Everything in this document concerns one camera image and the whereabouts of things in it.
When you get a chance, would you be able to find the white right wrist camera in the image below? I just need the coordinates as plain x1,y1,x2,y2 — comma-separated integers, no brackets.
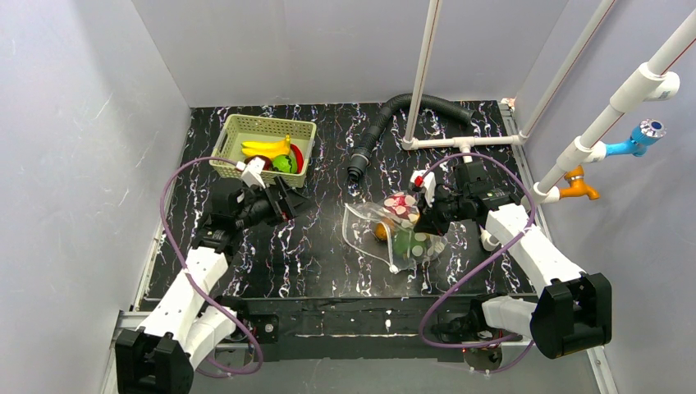
409,170,437,207

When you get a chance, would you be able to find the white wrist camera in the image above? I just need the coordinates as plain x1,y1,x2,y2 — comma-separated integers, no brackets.
235,160,266,189
409,170,437,207

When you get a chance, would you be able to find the blue tap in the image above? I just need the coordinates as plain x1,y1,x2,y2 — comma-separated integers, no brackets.
606,119,666,157

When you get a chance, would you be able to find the clear zip top bag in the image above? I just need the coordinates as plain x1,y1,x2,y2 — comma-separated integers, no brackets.
342,199,448,273

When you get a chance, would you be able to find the yellow fake banana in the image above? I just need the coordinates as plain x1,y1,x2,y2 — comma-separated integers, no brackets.
241,135,291,159

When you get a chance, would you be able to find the orange tap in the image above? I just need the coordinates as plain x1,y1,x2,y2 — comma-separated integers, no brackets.
559,165,601,200

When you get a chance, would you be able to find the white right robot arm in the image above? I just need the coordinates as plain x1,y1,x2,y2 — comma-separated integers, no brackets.
410,161,612,359

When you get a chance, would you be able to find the white PVC pipe frame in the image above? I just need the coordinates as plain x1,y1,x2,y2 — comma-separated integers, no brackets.
401,1,695,204

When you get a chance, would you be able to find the green plastic basket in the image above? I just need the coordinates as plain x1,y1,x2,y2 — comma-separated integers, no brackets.
210,114,317,188

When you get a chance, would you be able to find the aluminium frame rail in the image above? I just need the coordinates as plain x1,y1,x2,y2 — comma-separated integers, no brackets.
101,307,618,394

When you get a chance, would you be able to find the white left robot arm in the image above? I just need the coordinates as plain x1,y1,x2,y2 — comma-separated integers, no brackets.
115,176,310,393

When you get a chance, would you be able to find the black corrugated hose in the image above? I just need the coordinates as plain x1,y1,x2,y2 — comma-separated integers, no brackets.
346,93,475,185

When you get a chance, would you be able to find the dark green bell pepper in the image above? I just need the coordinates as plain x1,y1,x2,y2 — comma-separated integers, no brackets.
392,231,428,259

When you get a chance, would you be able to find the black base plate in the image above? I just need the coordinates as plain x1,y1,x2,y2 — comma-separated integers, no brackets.
198,293,523,364

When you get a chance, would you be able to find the red fake chili pepper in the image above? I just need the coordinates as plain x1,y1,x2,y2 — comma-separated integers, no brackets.
291,144,305,175

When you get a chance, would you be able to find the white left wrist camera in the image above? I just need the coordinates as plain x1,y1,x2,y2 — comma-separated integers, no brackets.
235,160,266,189

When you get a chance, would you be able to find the brown fake kiwi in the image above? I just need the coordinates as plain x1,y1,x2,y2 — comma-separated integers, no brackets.
373,223,389,241

